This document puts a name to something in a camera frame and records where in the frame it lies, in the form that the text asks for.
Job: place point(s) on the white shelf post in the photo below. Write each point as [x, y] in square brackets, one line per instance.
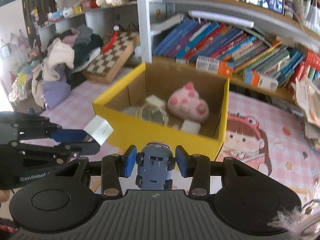
[144, 30]

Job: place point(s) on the cream wrist watch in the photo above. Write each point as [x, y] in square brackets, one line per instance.
[154, 114]

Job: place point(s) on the pile of clothes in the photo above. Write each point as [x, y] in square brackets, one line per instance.
[49, 74]

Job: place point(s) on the white orange medicine box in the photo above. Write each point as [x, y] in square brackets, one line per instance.
[214, 66]

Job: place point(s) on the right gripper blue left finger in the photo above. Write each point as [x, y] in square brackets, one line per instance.
[116, 166]

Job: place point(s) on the white power adapter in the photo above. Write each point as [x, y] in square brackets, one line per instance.
[190, 127]

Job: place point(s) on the red tassel ornament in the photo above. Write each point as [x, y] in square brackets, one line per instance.
[112, 40]

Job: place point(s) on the row of leaning books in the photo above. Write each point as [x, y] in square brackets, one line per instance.
[190, 38]

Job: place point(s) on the small white charger cube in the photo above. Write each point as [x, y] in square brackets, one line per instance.
[99, 129]

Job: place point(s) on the white power bank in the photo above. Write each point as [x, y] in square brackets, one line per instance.
[156, 101]

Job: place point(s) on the blue purple toy car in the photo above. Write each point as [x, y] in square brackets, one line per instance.
[155, 165]

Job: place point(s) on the pink plush pig toy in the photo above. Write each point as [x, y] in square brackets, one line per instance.
[186, 104]

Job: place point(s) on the yellow cardboard box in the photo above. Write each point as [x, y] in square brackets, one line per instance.
[162, 81]

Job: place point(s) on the wooden chess board box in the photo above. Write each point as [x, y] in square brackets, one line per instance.
[106, 66]

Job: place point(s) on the clear packing tape roll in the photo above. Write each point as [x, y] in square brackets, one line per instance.
[131, 111]

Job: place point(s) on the stack of papers and books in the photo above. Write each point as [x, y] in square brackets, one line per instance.
[307, 99]

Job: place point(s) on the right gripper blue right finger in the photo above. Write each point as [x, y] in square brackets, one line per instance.
[197, 167]

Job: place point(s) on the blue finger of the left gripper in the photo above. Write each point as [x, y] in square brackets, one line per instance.
[14, 153]
[17, 126]

